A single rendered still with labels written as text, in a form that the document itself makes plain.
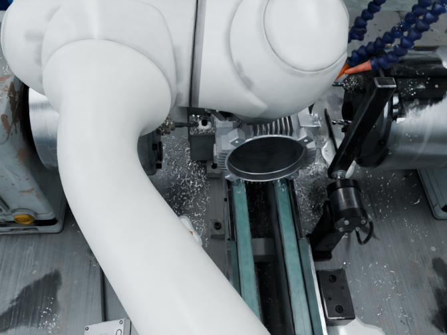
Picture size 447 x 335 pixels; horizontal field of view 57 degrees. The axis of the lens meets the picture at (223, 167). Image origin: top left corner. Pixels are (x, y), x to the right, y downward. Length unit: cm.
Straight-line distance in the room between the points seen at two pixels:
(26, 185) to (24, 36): 49
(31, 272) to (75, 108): 70
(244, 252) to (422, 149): 38
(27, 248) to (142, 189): 75
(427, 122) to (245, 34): 54
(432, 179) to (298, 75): 82
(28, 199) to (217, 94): 59
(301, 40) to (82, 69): 16
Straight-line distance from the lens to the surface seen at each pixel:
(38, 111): 75
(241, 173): 84
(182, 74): 35
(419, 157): 85
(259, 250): 88
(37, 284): 96
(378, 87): 63
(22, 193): 86
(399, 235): 105
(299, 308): 79
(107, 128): 29
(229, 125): 75
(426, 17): 68
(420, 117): 80
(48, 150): 77
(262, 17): 31
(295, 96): 34
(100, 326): 63
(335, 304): 87
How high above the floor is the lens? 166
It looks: 57 degrees down
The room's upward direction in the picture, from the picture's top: 6 degrees clockwise
